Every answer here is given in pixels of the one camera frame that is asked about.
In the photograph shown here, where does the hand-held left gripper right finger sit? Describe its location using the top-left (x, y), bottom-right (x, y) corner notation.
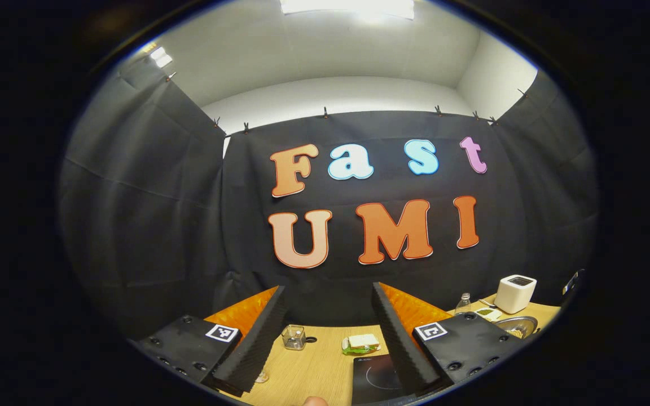
top-left (371, 282), bottom-right (523, 398)

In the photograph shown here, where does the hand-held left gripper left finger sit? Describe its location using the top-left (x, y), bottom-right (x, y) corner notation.
top-left (133, 285), bottom-right (289, 397)

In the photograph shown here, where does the black induction cooktop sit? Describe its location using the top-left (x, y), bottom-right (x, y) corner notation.
top-left (351, 354), bottom-right (410, 405)

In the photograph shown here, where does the steel pot with black handles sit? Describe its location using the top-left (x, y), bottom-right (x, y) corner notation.
top-left (494, 316), bottom-right (540, 340)

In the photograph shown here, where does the sandwich with lettuce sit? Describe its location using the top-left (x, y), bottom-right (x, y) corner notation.
top-left (342, 334), bottom-right (382, 356)

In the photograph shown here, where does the white toaster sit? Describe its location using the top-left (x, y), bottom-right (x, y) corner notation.
top-left (494, 275), bottom-right (538, 315)

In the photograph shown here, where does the black backdrop cloth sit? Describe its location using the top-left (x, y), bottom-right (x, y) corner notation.
top-left (59, 54), bottom-right (599, 345)

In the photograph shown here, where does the ceiling light panel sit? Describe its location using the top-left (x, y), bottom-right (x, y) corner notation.
top-left (280, 0), bottom-right (416, 20)

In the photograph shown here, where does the small wire basket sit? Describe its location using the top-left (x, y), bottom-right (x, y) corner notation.
top-left (281, 325), bottom-right (307, 351)

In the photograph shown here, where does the black camera stand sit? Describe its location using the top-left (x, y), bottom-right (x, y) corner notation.
top-left (563, 270), bottom-right (585, 295)

